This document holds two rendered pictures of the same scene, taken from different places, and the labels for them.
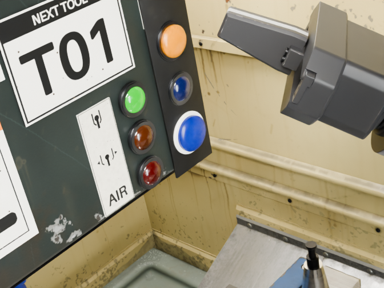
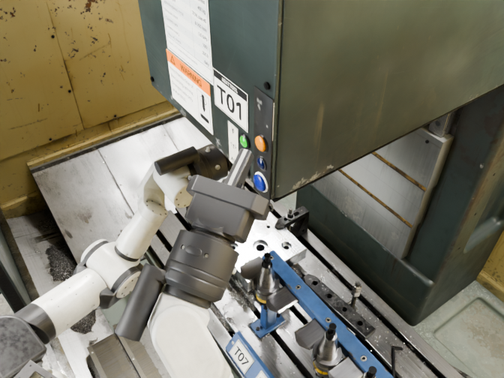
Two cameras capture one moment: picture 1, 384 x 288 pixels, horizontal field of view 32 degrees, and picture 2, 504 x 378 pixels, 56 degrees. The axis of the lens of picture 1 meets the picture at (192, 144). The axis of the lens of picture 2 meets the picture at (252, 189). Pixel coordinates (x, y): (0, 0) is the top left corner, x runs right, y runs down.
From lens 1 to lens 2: 0.82 m
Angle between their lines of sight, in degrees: 76
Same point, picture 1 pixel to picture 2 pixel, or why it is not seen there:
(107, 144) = (234, 141)
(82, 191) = (226, 142)
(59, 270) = not seen: outside the picture
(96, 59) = (235, 112)
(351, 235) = not seen: outside the picture
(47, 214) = (216, 133)
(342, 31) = (222, 196)
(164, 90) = (256, 154)
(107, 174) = (232, 150)
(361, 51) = (208, 205)
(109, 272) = not seen: outside the picture
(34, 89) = (218, 97)
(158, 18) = (259, 129)
